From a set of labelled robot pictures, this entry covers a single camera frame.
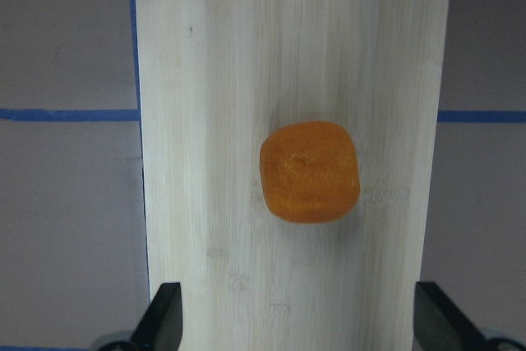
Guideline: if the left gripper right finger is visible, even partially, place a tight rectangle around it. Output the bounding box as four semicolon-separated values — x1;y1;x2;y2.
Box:
413;281;487;350

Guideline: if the bamboo cutting board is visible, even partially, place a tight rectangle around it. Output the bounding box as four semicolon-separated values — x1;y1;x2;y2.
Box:
136;0;449;350

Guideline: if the orange fruit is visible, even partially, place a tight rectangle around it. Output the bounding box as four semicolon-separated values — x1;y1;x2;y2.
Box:
259;121;361;224

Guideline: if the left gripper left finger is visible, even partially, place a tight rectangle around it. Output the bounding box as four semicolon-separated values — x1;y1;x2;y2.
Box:
131;283;182;351

